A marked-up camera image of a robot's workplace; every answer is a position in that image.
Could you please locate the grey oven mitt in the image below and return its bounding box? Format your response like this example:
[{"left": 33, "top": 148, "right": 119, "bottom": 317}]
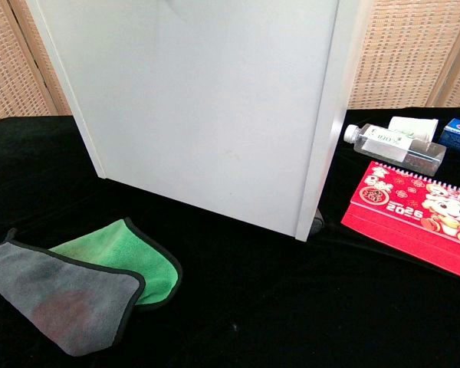
[{"left": 0, "top": 216, "right": 184, "bottom": 357}]

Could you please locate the white cabinet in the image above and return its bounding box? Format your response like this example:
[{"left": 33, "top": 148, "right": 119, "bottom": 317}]
[{"left": 25, "top": 0, "right": 373, "bottom": 242}]

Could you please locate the red 2026 desk calendar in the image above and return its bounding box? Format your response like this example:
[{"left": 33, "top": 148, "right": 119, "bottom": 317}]
[{"left": 340, "top": 160, "right": 460, "bottom": 284}]

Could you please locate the woven rattan folding screen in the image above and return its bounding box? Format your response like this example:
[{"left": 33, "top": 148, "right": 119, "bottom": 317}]
[{"left": 0, "top": 0, "right": 460, "bottom": 126}]

